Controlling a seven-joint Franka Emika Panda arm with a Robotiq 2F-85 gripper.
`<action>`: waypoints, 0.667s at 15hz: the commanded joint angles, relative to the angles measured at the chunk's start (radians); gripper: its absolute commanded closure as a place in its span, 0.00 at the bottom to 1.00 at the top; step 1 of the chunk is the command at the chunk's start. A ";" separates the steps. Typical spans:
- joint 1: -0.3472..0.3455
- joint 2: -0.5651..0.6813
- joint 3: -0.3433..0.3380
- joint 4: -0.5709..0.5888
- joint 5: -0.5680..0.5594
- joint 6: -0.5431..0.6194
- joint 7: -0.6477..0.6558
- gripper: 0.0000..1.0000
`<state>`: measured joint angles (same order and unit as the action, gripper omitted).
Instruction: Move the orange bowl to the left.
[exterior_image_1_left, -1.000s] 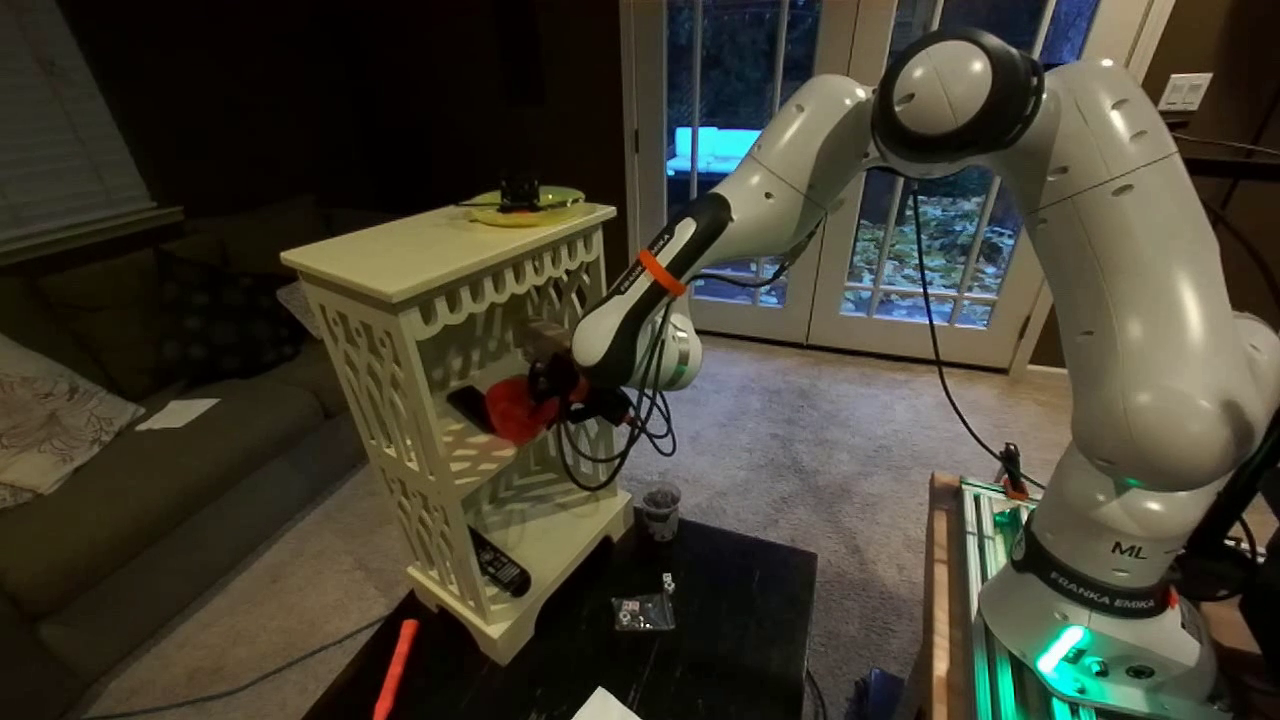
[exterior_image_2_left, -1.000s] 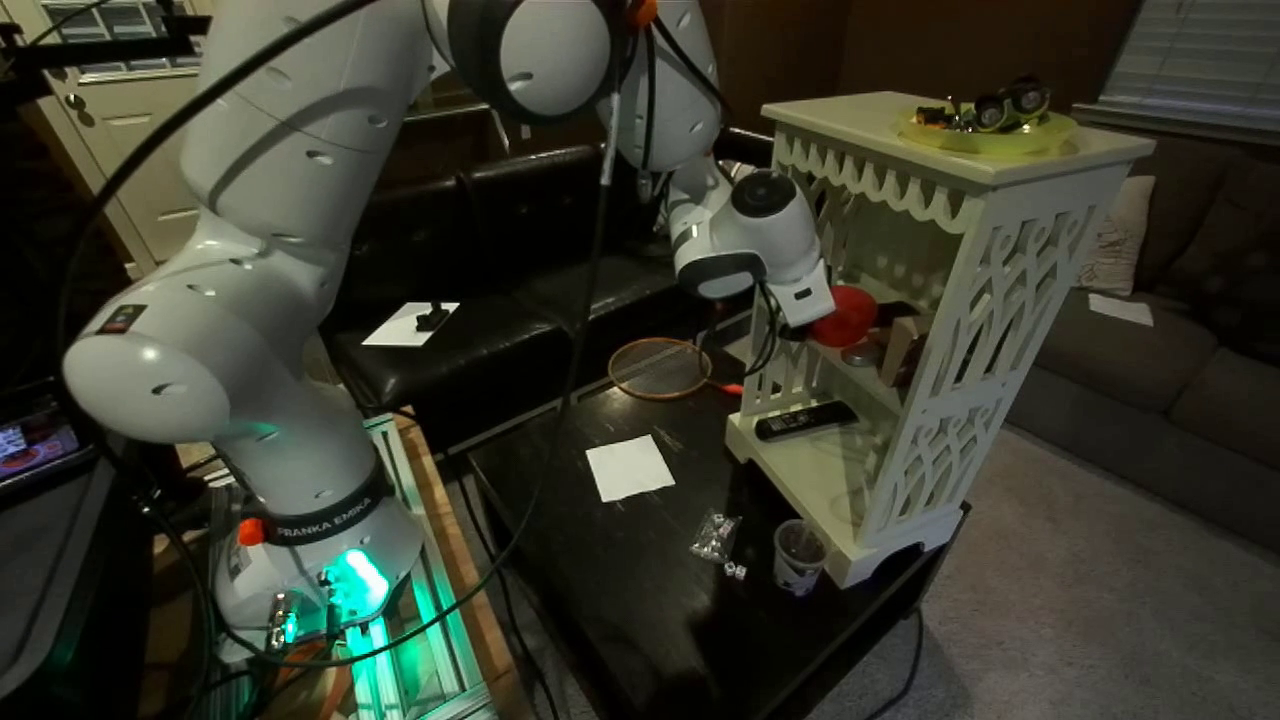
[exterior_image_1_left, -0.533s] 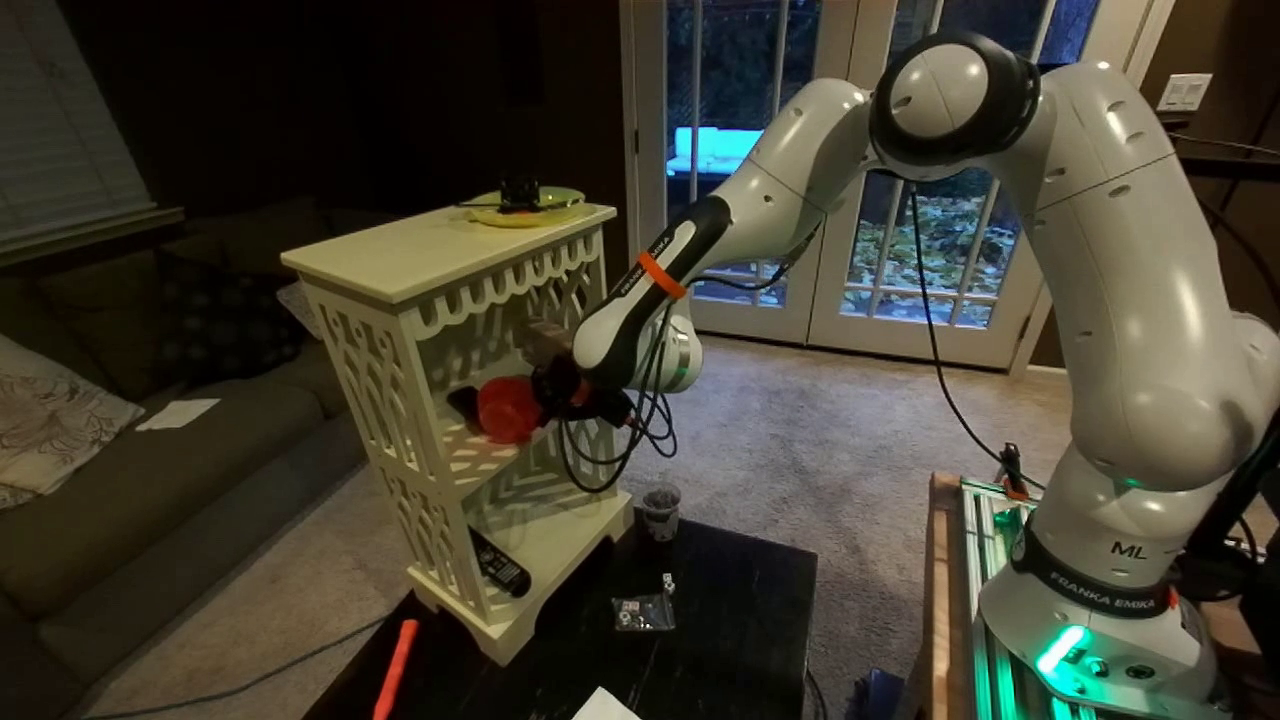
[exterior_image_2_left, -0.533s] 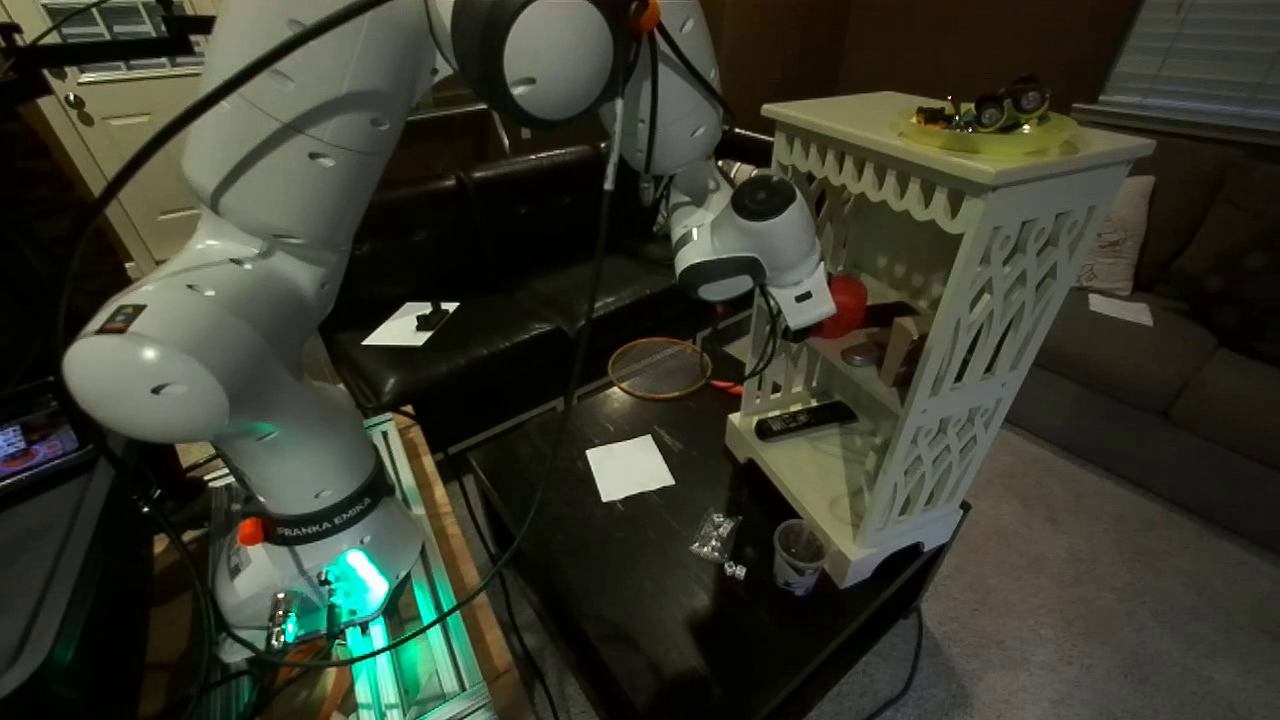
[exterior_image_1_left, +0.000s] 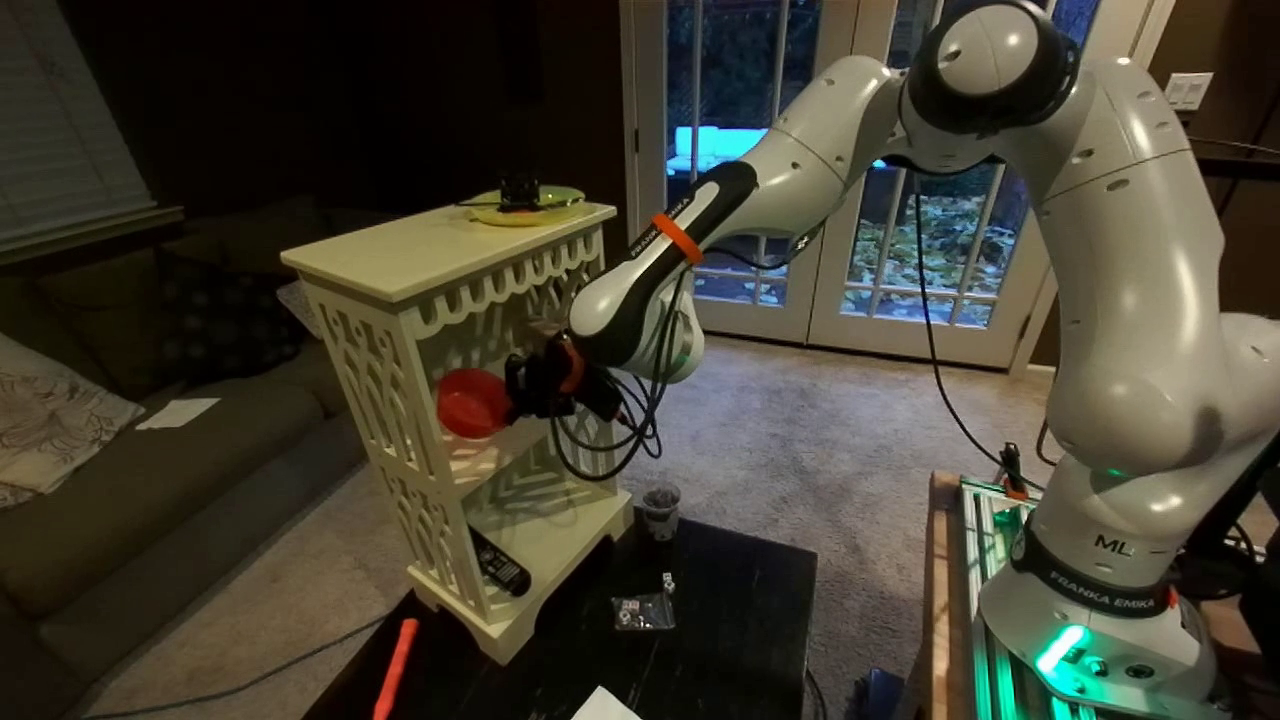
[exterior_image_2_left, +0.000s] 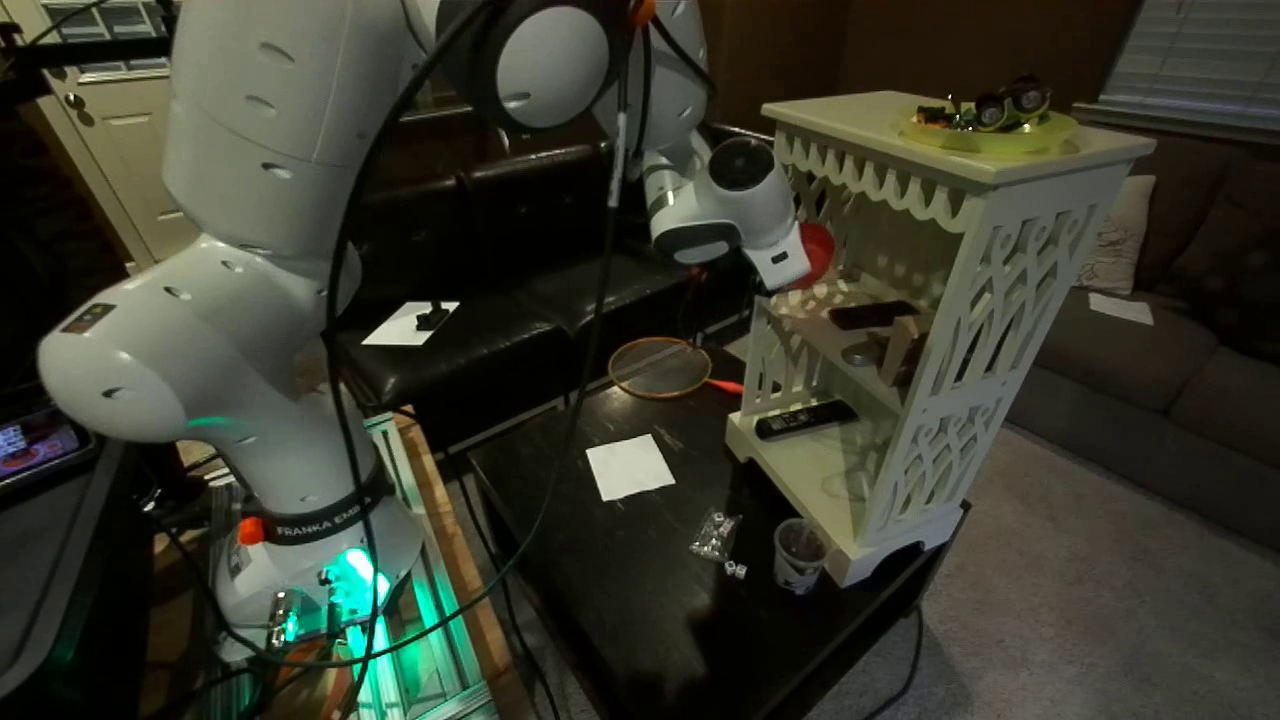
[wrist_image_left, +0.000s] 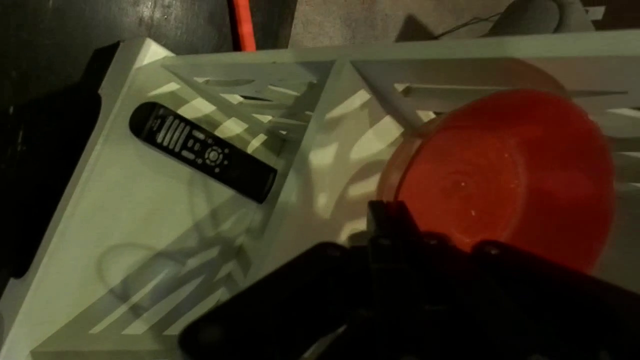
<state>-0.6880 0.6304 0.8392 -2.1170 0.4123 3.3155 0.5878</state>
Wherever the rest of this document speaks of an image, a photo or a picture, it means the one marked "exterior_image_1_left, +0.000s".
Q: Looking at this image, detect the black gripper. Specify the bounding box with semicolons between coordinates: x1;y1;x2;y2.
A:
505;333;626;425

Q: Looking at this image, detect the orange bowl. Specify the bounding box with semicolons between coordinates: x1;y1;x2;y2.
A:
438;369;516;441

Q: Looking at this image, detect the white lattice shelf unit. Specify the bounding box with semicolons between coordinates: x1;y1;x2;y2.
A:
276;194;637;666

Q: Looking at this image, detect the yellow green plate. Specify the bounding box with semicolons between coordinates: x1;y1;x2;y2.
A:
457;182;593;232

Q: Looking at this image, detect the black remote control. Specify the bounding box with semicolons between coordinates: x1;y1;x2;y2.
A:
463;523;538;598

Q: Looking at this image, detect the clear glass cup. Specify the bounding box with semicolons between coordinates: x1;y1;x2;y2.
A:
637;484;684;546

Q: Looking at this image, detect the black object on plate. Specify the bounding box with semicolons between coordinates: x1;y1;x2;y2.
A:
492;159;543;215

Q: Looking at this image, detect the small printed card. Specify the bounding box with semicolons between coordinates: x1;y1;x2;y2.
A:
608;590;679;635

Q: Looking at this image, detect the white french door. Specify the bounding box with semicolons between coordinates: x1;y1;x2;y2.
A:
616;0;1177;371

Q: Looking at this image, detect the dark cushion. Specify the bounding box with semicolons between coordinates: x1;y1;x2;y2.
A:
143;250;319;390

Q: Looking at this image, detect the orange red stick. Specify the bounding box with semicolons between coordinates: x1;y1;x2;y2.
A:
367;610;424;720

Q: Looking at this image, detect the black low table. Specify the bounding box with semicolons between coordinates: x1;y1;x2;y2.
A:
303;512;822;720

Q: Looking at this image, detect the white paper sheet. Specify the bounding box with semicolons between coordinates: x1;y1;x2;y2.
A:
568;684;644;720

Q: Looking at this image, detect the white paper note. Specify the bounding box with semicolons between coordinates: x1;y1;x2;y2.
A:
131;390;225;437

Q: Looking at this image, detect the dark grey sofa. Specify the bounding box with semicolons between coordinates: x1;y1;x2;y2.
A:
0;234;367;720

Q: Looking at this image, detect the blue object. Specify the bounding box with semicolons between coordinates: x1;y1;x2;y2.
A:
854;666;914;720

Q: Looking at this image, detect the patterned light pillow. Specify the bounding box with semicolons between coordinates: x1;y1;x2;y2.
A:
0;333;147;512

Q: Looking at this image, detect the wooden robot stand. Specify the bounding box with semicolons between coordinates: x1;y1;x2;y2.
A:
916;469;1280;720

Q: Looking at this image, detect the grey window blind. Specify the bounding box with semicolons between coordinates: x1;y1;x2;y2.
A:
0;0;189;268

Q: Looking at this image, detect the orange strap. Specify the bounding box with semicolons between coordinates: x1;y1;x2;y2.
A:
649;207;709;268

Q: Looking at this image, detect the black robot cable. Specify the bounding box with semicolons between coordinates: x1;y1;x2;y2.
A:
549;164;1038;500

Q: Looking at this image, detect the thin floor cable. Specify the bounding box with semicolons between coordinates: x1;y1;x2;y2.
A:
77;610;391;720

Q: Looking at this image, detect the white wall switch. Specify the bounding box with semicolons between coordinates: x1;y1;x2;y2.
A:
1159;68;1222;114

